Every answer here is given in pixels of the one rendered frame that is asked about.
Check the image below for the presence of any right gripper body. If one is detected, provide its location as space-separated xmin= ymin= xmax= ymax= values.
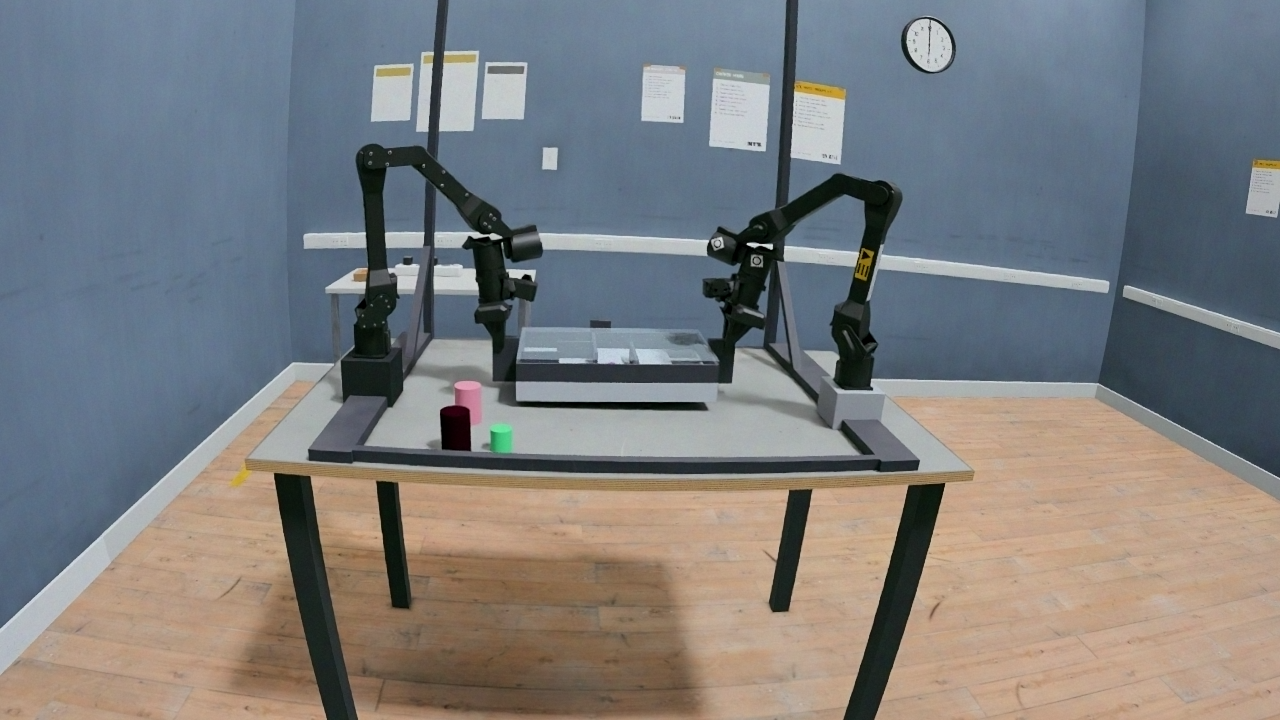
xmin=474 ymin=265 xmax=509 ymax=324

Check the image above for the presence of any pink cylinder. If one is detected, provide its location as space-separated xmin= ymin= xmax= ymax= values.
xmin=454 ymin=380 xmax=481 ymax=427

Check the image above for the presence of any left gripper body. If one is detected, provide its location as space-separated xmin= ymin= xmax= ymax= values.
xmin=716 ymin=270 xmax=767 ymax=331

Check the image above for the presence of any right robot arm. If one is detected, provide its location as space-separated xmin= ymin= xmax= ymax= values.
xmin=352 ymin=143 xmax=543 ymax=359

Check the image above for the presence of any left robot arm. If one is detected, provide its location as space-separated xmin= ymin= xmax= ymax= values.
xmin=703 ymin=172 xmax=902 ymax=391

